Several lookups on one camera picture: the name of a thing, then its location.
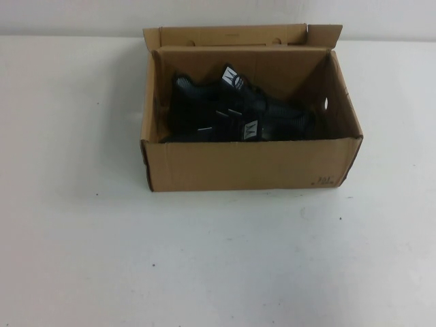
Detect brown cardboard shoe box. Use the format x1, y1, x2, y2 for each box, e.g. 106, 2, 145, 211
140, 22, 364, 192

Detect black knit sneaker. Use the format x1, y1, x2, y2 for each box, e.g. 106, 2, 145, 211
170, 63, 314, 123
159, 108, 317, 143

